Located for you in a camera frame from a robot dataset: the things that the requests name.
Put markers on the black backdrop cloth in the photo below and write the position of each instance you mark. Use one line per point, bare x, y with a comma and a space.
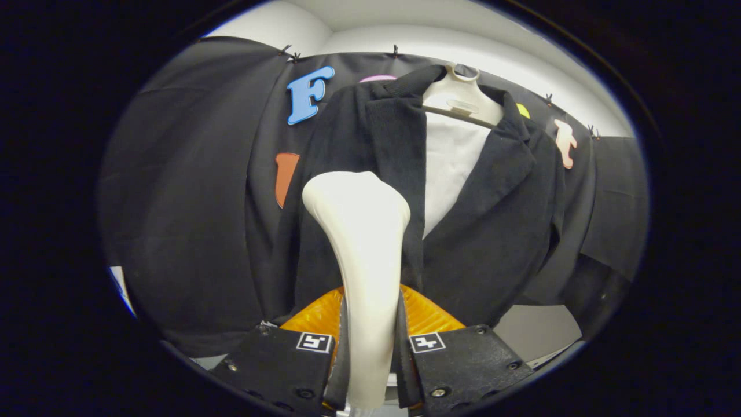
173, 202

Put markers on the white plastic hanger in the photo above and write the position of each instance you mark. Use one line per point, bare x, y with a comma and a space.
457, 95

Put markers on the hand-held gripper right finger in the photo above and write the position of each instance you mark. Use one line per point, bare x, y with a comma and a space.
463, 365

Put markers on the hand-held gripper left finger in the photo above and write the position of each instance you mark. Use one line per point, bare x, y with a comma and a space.
272, 365

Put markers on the grey cabinet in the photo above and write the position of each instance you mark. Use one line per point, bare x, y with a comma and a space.
538, 330

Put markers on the black suit jacket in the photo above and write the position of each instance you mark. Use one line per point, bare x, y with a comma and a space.
492, 231

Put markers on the white garment steamer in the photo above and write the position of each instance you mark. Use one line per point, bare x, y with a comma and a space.
362, 243

